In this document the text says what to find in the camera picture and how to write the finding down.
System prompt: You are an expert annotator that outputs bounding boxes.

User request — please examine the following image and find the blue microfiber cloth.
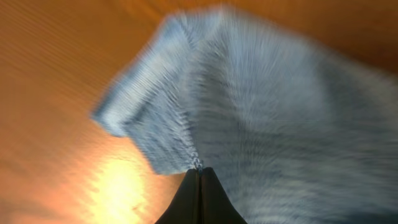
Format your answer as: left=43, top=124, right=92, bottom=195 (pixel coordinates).
left=93, top=6, right=397, bottom=223

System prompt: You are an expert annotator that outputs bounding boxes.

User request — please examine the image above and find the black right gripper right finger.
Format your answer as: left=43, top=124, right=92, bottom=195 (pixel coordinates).
left=200, top=167, right=247, bottom=224

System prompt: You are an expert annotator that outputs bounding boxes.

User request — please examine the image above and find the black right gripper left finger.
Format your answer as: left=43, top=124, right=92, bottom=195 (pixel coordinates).
left=155, top=169, right=200, bottom=224

